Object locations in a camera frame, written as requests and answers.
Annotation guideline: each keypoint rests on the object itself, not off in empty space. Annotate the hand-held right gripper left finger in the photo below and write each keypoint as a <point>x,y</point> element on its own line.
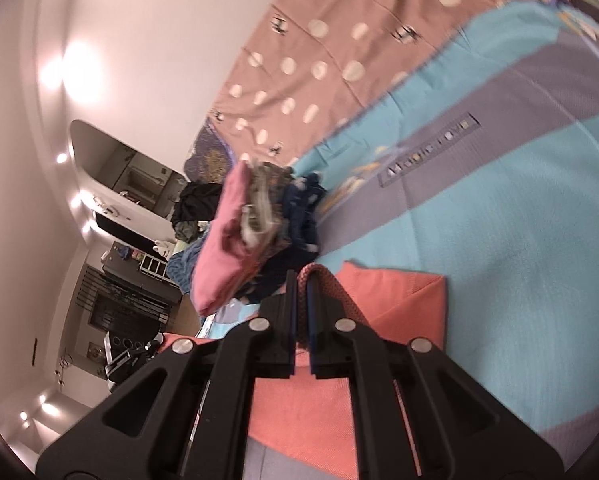
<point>292,310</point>

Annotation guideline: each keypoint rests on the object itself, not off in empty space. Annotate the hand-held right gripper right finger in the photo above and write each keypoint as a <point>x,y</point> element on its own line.
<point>315,320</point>

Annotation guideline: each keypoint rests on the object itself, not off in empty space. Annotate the coral long-sleeve shirt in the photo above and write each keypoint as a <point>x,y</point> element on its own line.
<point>379,300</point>

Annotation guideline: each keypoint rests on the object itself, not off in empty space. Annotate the black clothes pile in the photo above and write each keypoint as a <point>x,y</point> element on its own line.
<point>197,202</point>

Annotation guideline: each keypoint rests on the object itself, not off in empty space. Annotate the navy folded garment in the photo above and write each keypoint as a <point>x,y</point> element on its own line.
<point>299,220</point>

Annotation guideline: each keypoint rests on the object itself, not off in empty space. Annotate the white ladder shelf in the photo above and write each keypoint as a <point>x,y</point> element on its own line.
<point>153,266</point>

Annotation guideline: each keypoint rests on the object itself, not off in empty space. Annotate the grey folded garment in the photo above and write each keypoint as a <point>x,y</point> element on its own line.
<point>257,210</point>

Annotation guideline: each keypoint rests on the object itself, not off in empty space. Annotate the white cat figurine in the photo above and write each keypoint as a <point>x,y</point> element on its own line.
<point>163,247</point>

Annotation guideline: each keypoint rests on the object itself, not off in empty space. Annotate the grey-green crumpled garment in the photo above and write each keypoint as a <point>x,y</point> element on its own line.
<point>187,232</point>

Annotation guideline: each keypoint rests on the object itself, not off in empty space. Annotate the blue patterned cushion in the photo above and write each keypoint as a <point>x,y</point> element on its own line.
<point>209,155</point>

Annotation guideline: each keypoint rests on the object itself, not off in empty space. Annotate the turquoise grey patterned blanket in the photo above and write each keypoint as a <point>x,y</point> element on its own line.
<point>479,235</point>

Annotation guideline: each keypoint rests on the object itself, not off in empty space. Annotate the brown polka dot sheet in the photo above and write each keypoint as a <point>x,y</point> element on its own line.
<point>329,35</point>

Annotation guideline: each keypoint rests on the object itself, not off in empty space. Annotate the mirrored wall cabinet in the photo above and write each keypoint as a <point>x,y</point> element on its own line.
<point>144,180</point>

